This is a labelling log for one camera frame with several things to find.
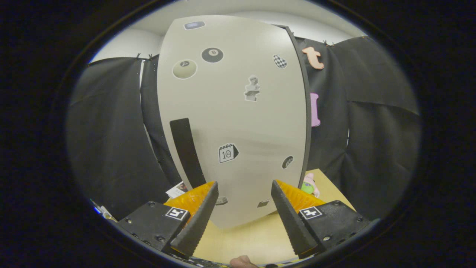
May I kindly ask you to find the green and pink plush toy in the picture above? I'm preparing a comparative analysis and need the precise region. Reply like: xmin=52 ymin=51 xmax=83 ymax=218
xmin=301 ymin=172 xmax=320 ymax=198

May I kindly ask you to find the beige shoe cabinet door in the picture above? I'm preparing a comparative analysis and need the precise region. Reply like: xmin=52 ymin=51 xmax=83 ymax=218
xmin=157 ymin=15 xmax=308 ymax=229

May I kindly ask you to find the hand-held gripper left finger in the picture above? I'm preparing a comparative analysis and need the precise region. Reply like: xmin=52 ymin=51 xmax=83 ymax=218
xmin=118 ymin=181 xmax=219 ymax=257

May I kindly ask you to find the white cluttered tray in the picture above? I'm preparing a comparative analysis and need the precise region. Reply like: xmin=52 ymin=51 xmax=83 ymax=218
xmin=90 ymin=199 xmax=119 ymax=223

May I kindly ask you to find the grey shoe cabinet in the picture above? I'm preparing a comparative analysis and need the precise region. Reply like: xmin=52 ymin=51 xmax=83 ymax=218
xmin=277 ymin=24 xmax=312 ymax=188

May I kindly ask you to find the black backdrop cloth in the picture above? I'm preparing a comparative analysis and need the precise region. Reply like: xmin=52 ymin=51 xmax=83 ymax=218
xmin=67 ymin=35 xmax=422 ymax=220

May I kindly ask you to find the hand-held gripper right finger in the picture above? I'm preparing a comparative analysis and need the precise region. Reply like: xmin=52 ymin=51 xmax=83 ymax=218
xmin=270 ymin=179 xmax=380 ymax=259

